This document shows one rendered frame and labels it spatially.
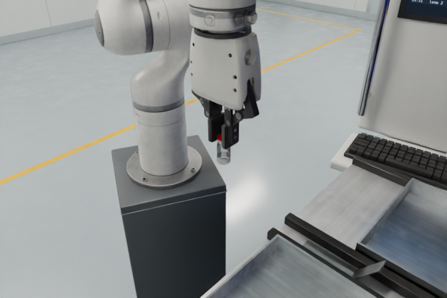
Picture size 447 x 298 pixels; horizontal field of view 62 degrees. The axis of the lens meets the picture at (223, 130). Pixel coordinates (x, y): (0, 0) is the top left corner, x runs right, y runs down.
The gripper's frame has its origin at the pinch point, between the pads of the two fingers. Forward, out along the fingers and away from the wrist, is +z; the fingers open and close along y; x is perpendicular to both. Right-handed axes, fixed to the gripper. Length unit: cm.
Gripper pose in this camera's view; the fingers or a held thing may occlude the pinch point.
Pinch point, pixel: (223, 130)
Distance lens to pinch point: 56.2
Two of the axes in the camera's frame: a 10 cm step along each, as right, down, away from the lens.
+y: -7.2, -3.4, 6.0
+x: -6.9, 3.7, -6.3
